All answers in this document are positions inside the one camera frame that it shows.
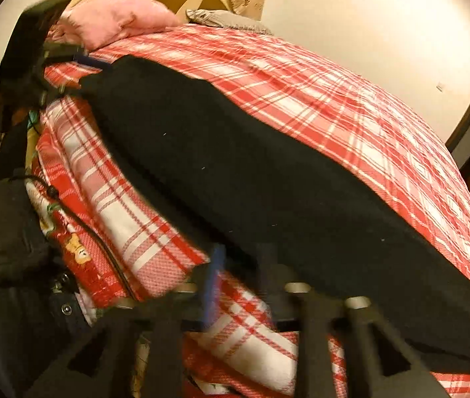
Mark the person's black jacket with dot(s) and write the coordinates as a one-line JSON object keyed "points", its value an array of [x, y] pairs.
{"points": [[7, 232]]}

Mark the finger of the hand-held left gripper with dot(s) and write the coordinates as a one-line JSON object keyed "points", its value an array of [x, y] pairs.
{"points": [[65, 89], [94, 60]]}

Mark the black pants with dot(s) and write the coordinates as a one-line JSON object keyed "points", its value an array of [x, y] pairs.
{"points": [[239, 174]]}

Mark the red plaid bed sheet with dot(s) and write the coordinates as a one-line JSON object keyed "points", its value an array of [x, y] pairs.
{"points": [[322, 91]]}

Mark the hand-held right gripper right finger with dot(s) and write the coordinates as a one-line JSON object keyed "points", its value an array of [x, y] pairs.
{"points": [[269, 282]]}

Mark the cartoon printed cloth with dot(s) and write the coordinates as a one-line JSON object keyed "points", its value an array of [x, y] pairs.
{"points": [[75, 251]]}

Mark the grey striped pillow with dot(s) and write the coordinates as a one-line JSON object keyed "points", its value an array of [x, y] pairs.
{"points": [[229, 20]]}

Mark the pink pillow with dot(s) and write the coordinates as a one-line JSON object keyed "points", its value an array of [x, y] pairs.
{"points": [[123, 18]]}

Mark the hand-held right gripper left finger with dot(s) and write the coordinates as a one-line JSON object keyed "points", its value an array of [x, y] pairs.
{"points": [[214, 273]]}

